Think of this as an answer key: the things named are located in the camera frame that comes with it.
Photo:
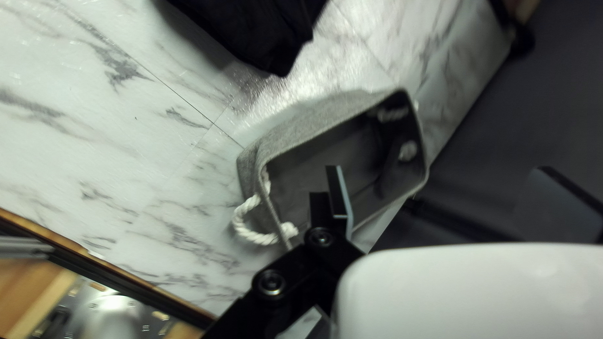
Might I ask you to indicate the black sweatshirt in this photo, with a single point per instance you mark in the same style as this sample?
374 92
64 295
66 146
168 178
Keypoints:
245 28

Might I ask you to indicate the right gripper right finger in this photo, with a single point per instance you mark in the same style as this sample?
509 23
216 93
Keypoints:
560 216

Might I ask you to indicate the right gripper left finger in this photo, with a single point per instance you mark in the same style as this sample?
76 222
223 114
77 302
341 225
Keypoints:
325 249

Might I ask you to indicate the grey fabric basket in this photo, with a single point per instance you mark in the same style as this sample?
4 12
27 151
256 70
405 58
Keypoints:
311 127

